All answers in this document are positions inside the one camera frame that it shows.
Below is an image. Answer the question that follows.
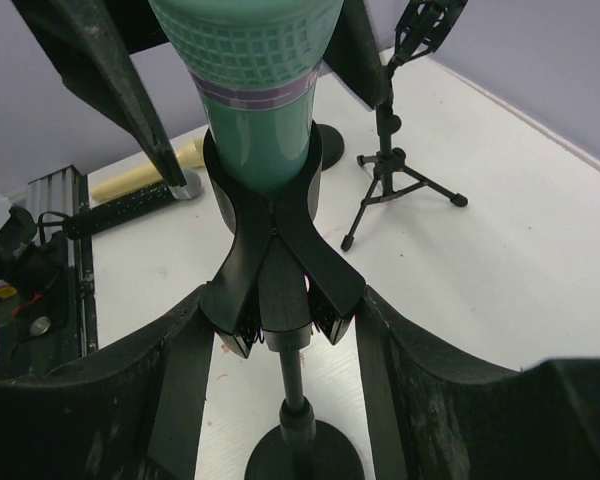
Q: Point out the beige gold microphone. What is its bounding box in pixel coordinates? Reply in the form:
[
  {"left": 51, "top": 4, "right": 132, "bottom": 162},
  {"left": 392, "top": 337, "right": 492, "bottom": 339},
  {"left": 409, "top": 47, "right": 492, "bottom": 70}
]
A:
[{"left": 90, "top": 138, "right": 205, "bottom": 204}]

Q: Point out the black tripod stand shock mount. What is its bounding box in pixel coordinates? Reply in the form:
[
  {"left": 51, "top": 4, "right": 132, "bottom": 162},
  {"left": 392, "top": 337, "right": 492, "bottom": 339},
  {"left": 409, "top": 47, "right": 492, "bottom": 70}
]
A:
[{"left": 339, "top": 0, "right": 470, "bottom": 252}]

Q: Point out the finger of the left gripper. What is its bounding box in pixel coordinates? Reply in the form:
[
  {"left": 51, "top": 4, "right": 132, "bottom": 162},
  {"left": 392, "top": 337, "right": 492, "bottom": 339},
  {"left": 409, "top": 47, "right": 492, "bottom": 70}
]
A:
[
  {"left": 323, "top": 0, "right": 385, "bottom": 109},
  {"left": 13, "top": 1, "right": 185, "bottom": 188}
]

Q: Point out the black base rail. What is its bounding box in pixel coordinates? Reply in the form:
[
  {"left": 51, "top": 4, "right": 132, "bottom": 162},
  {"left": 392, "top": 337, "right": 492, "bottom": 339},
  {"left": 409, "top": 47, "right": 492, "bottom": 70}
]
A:
[{"left": 0, "top": 167, "right": 98, "bottom": 380}]

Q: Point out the black round-base stand front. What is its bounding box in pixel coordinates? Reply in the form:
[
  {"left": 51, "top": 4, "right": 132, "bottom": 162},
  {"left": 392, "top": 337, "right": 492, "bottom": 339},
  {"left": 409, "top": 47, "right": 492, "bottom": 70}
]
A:
[{"left": 317, "top": 123, "right": 345, "bottom": 171}]

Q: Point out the teal green microphone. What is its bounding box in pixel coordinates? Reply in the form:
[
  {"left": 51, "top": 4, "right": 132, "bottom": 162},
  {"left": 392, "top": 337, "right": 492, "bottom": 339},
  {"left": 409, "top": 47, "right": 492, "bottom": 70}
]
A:
[{"left": 150, "top": 0, "right": 343, "bottom": 195}]

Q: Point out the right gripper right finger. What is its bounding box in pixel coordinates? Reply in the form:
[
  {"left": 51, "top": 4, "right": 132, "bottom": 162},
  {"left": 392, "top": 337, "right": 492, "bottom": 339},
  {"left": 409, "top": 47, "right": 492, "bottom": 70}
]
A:
[{"left": 356, "top": 289, "right": 600, "bottom": 479}]

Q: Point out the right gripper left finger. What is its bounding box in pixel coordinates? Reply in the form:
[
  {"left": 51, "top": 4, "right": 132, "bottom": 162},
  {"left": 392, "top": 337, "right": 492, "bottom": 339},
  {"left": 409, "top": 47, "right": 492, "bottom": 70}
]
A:
[{"left": 0, "top": 286, "right": 214, "bottom": 479}]

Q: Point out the black round-base stand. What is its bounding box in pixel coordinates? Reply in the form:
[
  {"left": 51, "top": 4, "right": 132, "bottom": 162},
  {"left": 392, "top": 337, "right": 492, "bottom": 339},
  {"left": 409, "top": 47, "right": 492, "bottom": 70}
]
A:
[
  {"left": 317, "top": 123, "right": 345, "bottom": 171},
  {"left": 201, "top": 125, "right": 365, "bottom": 479}
]

